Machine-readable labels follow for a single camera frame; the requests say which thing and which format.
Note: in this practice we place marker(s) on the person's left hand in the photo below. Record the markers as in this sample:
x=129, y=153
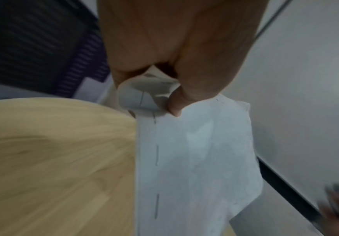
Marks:
x=175, y=36

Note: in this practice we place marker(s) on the white fabric with dashed line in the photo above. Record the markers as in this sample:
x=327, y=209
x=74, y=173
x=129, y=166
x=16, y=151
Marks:
x=192, y=161

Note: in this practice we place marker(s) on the black edge strip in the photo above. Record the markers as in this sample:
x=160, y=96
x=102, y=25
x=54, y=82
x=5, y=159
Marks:
x=289, y=193

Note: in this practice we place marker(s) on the purple slatted plastic basket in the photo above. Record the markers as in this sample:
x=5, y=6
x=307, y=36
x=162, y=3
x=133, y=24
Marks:
x=79, y=57

